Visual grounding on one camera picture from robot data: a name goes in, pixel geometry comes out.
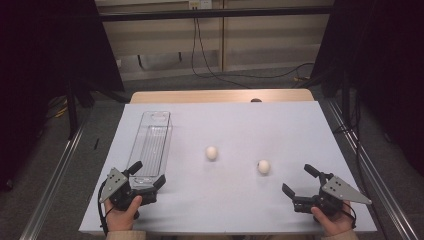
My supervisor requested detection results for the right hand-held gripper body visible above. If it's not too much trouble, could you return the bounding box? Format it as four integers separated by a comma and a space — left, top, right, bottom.
292, 171, 373, 218

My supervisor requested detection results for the white table cover sheet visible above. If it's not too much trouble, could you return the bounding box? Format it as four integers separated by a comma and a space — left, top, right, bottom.
78, 101, 378, 234

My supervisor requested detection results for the black floor cable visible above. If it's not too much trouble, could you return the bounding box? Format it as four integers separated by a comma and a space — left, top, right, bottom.
333, 89, 369, 198

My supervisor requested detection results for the person's right hand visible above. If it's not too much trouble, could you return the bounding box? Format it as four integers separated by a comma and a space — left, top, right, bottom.
310, 200, 354, 237

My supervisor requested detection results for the person's left hand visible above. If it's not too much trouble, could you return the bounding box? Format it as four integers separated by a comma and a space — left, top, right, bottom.
104, 195, 143, 233

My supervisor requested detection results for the black power cable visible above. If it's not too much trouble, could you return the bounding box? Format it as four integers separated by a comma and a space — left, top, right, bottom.
190, 18, 251, 90
196, 18, 316, 80

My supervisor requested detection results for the yellow floor cable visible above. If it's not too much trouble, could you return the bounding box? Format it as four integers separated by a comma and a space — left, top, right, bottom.
49, 99, 69, 119

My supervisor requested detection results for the black stand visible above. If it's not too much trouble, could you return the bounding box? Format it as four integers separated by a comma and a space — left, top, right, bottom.
64, 74, 132, 140

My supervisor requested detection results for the metal floor rail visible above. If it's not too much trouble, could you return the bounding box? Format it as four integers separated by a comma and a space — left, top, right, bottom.
19, 114, 89, 240
324, 99, 412, 240

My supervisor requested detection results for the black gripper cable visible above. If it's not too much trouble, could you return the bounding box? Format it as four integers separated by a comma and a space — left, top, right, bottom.
97, 188, 110, 236
342, 200, 357, 230

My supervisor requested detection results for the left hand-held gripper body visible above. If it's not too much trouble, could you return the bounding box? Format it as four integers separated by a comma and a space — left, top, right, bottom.
98, 167, 158, 213

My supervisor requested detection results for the clear plastic container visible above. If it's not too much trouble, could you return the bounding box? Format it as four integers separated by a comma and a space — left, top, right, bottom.
125, 110, 174, 191

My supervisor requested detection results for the beige counter cabinet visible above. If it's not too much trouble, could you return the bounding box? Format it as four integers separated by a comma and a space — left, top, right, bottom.
94, 0, 335, 82

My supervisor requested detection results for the black horizontal frame bar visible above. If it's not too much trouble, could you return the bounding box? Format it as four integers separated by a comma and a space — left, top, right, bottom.
99, 5, 334, 23

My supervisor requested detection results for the white wall outlet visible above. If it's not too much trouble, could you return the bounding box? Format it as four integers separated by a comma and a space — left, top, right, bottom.
188, 0, 213, 10

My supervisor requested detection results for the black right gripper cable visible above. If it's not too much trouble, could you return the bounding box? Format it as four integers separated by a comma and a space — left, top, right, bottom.
342, 200, 357, 230

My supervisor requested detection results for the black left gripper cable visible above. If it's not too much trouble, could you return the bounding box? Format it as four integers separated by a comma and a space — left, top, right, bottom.
97, 188, 110, 236

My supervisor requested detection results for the white egg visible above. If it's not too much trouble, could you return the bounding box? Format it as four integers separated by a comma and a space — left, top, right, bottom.
204, 145, 219, 162
256, 159, 271, 175

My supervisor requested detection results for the black curtain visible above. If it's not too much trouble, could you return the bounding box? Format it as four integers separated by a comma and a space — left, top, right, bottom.
0, 0, 125, 189
311, 0, 424, 176

